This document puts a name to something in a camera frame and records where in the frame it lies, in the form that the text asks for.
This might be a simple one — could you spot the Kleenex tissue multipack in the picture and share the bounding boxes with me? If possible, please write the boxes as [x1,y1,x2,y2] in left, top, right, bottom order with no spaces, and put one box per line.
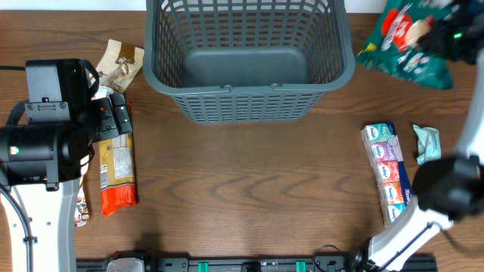
[361,122,413,227]

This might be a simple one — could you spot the green Nescafe coffee bag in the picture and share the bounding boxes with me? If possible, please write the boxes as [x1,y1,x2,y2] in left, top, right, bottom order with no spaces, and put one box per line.
[356,0,453,90]

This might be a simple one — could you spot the small white tissue packet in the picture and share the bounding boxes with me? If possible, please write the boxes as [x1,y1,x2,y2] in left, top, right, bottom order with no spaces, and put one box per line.
[413,125,442,165]

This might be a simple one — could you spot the black cable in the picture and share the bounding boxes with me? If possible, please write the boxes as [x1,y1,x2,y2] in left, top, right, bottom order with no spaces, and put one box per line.
[0,66,39,272]
[312,222,434,272]

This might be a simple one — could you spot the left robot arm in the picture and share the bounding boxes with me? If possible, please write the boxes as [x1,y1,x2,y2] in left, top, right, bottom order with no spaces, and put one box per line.
[1,59,132,271]

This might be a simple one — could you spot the right black cable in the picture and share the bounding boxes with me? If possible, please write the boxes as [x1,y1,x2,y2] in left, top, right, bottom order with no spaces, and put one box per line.
[312,222,434,272]

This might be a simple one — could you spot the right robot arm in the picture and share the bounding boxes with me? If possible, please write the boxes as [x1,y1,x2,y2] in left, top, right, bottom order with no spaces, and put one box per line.
[347,1,483,271]

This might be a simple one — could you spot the orange spaghetti packet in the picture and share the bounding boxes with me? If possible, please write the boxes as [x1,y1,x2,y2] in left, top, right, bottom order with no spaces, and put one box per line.
[98,102,138,218]

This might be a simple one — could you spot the beige snack pouch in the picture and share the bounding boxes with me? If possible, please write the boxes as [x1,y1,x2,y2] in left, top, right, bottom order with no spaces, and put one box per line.
[92,39,144,100]
[74,156,90,227]

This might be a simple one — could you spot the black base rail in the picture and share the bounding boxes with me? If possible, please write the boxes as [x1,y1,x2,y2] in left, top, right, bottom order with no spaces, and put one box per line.
[75,249,439,272]

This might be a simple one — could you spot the left black cable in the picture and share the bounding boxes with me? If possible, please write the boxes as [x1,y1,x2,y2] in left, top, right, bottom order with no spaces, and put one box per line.
[0,66,39,272]

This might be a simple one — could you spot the grey plastic basket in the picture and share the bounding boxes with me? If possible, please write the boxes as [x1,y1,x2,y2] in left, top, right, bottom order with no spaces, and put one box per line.
[143,0,355,123]

